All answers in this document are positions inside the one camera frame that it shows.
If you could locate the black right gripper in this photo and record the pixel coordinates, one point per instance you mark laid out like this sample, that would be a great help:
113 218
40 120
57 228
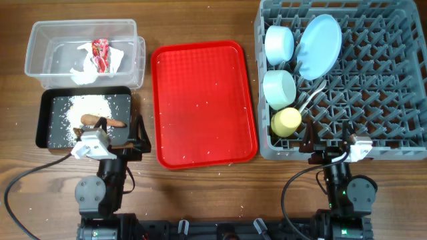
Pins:
328 153

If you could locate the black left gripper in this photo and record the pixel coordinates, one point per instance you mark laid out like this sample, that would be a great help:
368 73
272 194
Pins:
134 151

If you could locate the brown carrot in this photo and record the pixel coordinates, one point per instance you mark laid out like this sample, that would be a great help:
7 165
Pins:
88 119

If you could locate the white rice pile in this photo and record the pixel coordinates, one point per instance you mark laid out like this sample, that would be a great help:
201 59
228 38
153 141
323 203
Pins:
96 105

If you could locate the brown food scrap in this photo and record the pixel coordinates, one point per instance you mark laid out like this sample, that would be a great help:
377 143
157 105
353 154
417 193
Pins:
78 132

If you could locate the yellow cup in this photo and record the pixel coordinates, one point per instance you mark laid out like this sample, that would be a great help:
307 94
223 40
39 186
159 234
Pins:
285 122

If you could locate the white plastic spoon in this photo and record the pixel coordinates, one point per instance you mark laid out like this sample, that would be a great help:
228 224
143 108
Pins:
320 88

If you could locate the white napkin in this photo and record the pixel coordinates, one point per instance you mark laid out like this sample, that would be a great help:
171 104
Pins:
89 72

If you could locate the mint green bowl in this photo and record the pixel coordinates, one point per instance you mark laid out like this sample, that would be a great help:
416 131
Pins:
279 89

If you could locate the red snack wrapper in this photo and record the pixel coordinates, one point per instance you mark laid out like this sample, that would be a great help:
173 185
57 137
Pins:
100 50

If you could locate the large light blue plate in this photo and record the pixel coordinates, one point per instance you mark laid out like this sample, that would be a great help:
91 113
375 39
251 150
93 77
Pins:
320 46

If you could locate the small light blue bowl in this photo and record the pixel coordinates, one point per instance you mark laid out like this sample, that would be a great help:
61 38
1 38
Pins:
279 45

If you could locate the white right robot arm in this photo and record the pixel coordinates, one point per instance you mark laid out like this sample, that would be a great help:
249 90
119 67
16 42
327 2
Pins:
350 196

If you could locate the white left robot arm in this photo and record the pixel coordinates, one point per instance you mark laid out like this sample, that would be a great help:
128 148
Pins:
100 196

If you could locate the grey dishwasher rack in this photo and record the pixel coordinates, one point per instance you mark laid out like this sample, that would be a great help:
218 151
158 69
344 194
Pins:
378 82

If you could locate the black tray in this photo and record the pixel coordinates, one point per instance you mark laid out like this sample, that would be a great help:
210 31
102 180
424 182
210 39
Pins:
51 133

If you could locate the red serving tray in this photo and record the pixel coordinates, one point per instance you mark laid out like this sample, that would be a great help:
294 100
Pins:
202 105

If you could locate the clear plastic bin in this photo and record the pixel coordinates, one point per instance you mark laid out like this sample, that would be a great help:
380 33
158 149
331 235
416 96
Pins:
52 52

